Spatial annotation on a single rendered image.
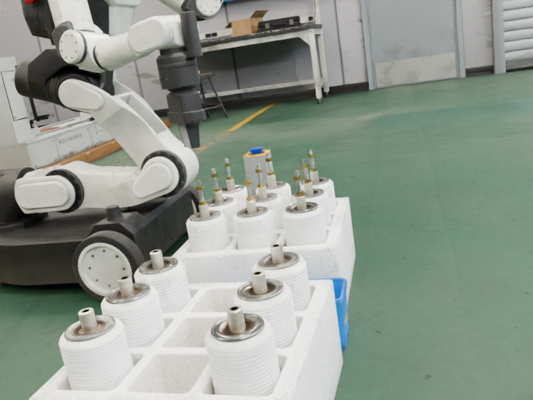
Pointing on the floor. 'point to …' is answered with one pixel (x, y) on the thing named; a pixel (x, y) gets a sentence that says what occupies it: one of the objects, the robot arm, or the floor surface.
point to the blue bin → (340, 308)
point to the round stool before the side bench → (214, 92)
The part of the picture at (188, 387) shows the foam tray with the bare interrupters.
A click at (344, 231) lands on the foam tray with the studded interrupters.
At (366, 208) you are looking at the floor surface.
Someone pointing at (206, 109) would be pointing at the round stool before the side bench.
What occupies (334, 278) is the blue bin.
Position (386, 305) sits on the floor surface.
